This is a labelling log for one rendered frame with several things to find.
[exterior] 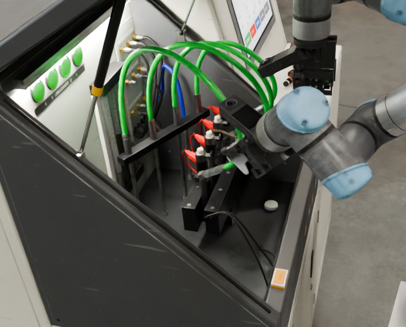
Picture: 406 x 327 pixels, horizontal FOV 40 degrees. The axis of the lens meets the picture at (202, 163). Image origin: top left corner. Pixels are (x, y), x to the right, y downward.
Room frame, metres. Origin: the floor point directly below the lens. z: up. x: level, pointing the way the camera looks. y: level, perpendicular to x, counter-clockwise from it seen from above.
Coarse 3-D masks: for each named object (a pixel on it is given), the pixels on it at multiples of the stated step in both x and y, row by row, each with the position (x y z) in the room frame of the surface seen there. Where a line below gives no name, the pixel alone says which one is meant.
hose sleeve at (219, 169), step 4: (224, 164) 1.02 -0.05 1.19; (212, 168) 1.04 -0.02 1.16; (216, 168) 1.02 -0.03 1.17; (220, 168) 1.01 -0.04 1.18; (204, 172) 1.05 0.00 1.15; (208, 172) 1.04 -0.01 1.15; (212, 172) 1.03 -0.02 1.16; (216, 172) 1.02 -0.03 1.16; (220, 172) 1.01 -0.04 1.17; (224, 172) 1.01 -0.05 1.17; (204, 176) 1.05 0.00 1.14; (208, 176) 1.04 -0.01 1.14
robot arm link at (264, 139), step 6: (264, 114) 0.85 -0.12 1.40; (258, 126) 0.85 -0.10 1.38; (258, 132) 0.84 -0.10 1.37; (264, 132) 0.82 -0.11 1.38; (258, 138) 0.84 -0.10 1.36; (264, 138) 0.82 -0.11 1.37; (264, 144) 0.82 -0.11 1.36; (270, 144) 0.81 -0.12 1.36; (270, 150) 0.82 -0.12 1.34; (276, 150) 0.82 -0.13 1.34; (282, 150) 0.82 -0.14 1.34
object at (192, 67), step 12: (144, 48) 1.15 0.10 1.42; (156, 48) 1.12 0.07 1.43; (132, 60) 1.18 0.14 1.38; (180, 60) 1.07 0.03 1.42; (120, 84) 1.21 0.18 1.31; (120, 96) 1.22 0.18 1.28; (216, 96) 1.01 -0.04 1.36; (120, 108) 1.22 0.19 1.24; (120, 120) 1.23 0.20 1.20; (240, 132) 0.98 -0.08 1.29; (228, 168) 1.00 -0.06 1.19
